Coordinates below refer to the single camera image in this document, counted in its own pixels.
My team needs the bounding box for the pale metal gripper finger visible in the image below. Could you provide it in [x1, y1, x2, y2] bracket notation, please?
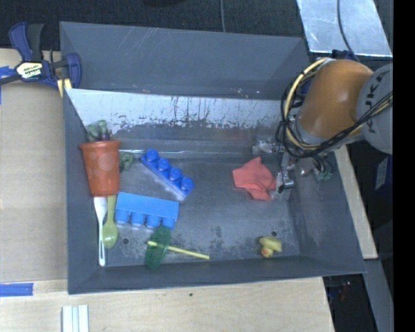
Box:
[271, 170, 295, 201]
[251, 137, 282, 156]

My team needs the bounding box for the grey metal bin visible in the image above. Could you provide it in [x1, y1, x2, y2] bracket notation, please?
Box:
[58, 21, 368, 295]

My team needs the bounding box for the green and purple toy vegetable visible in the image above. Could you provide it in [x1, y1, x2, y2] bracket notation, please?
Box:
[85, 119, 112, 142]

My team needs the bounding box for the blue studded toy brick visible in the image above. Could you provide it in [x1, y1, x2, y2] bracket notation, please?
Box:
[139, 147, 196, 202]
[113, 191, 180, 230]

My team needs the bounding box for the yellow rubber duck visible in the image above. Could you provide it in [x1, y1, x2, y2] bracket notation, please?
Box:
[258, 235, 284, 259]

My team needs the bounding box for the light green plastic spoon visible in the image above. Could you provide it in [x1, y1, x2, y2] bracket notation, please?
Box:
[100, 194, 120, 250]

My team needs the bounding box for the green disc on yellow stick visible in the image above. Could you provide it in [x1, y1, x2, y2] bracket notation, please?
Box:
[145, 225, 210, 270]

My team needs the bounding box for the orange dotted plastic cup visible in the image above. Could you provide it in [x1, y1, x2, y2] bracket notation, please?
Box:
[77, 139, 122, 198]

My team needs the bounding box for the orange cloth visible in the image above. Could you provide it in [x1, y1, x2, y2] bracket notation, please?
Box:
[232, 156, 278, 201]

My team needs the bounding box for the small green toy leaf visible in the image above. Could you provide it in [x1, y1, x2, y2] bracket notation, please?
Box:
[118, 150, 136, 172]

